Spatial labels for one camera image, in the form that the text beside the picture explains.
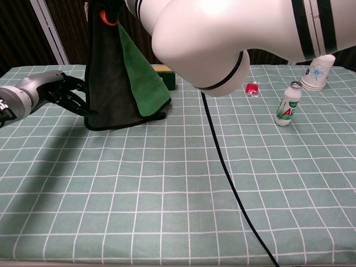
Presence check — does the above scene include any right silver robot hand orange thumb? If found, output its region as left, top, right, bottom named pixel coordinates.
left=84, top=0, right=127, bottom=27

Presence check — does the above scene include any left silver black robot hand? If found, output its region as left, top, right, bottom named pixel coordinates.
left=0, top=70, right=100, bottom=120

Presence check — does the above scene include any green cloth with black trim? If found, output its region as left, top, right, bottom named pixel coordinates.
left=83, top=2, right=172, bottom=131

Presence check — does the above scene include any yellow green sponge with cutout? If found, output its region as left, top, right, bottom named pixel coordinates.
left=151, top=63, right=176, bottom=91

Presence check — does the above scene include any green checked tablecloth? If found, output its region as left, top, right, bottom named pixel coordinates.
left=0, top=64, right=356, bottom=265

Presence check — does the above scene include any small red packet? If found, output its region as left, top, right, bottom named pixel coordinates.
left=244, top=81, right=260, bottom=97

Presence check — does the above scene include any white green drink bottle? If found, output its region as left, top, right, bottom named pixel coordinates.
left=274, top=81, right=303, bottom=127

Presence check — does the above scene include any white paper cup blue print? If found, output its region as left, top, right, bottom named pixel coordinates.
left=301, top=54, right=337, bottom=92

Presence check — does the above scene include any white metal frame post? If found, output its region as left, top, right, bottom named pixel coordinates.
left=29, top=0, right=70, bottom=65

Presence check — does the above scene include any black cable on robot arm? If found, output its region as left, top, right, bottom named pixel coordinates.
left=200, top=90, right=280, bottom=267

